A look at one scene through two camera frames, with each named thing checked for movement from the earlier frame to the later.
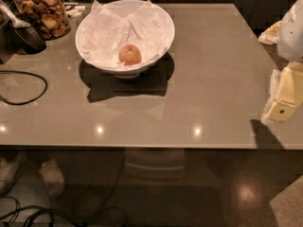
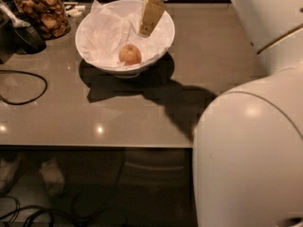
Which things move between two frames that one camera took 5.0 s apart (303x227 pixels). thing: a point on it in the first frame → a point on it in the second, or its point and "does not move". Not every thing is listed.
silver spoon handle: (16, 24) does not move
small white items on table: (73, 13) does not move
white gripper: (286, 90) → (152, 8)
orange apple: (130, 55) does not move
